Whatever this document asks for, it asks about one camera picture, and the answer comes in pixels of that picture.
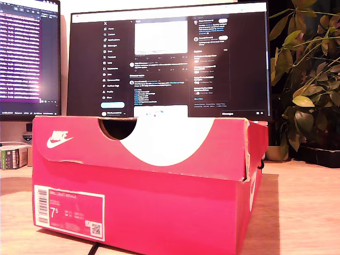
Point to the wide black computer monitor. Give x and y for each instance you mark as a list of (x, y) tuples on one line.
[(233, 79)]

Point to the small plant in pale pot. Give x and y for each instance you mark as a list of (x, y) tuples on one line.
[(273, 154)]

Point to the red shoebox with hinged lid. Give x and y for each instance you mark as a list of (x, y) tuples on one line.
[(159, 207)]

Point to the brown cardboard box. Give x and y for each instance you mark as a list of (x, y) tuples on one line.
[(30, 156)]

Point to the green printed small box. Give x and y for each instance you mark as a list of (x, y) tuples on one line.
[(9, 160)]

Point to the monitor with purple text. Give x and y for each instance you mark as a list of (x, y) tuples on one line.
[(26, 53)]

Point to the leafy plant in black pot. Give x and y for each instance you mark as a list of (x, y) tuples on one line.
[(302, 101)]

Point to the white flat box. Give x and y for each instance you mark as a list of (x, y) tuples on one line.
[(14, 145)]

